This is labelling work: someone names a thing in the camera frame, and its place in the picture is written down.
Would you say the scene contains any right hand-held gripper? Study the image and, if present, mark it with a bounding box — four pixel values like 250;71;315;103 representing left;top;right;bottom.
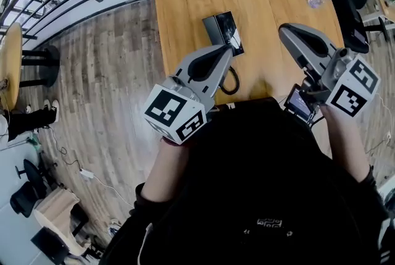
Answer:
278;22;381;118

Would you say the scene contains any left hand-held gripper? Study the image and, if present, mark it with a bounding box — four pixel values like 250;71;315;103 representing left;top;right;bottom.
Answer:
143;44;234;146

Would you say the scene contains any person's left forearm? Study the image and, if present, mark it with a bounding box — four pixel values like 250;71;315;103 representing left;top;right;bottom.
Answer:
141;138;191;203

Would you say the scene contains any person's right forearm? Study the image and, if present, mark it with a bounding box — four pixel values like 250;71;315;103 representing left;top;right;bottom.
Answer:
317;104;371;183

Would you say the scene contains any small black display screen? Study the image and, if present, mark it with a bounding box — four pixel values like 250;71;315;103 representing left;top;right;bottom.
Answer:
283;83;318;125

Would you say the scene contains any person's black hoodie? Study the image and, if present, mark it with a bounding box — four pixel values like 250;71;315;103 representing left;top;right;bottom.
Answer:
100;96;395;265

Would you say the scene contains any blue white sneaker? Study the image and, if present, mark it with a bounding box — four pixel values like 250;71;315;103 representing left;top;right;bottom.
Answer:
107;219;123;237

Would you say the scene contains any plywood stool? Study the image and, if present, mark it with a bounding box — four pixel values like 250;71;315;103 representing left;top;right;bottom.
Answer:
32;188;91;256

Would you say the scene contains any black flat box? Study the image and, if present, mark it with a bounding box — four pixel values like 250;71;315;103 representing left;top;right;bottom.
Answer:
30;225;71;265

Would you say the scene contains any black cable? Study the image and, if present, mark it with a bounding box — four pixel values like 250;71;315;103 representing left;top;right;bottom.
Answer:
218;65;241;96

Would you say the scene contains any red cord bracelet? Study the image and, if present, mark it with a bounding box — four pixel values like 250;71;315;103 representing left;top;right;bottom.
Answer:
160;137;186;148

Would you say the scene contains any white floor cable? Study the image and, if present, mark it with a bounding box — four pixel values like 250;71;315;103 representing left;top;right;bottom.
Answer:
91;174;136;209

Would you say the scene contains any round wooden pedestal table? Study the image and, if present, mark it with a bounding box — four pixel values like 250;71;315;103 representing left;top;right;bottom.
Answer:
0;22;61;112

